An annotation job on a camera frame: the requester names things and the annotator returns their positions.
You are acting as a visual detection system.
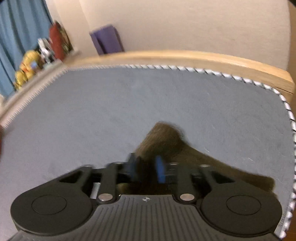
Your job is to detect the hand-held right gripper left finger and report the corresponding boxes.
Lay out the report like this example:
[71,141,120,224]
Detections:
[57,152,142,205]

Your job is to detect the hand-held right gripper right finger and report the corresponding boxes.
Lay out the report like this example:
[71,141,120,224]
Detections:
[154,155,234,204]

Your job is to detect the olive corduroy pants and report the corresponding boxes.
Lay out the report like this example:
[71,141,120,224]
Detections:
[117,121,276,195]

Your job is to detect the grey-blue bed mattress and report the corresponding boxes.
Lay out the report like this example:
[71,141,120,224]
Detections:
[0,64,296,241]

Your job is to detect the yellow plush toy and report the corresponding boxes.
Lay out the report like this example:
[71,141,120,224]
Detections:
[14,50,45,91]

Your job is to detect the red bag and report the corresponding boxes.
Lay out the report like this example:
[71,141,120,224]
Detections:
[49,20,75,62]

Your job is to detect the white toy figure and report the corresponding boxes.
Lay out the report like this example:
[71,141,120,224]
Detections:
[37,37,55,65]

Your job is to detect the blue curtain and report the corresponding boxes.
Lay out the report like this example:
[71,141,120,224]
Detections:
[0,0,54,98]

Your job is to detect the wooden bed frame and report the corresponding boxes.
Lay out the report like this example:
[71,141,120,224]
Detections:
[0,49,296,128]

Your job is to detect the purple wall item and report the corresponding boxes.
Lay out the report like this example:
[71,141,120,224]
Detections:
[89,24,125,56]

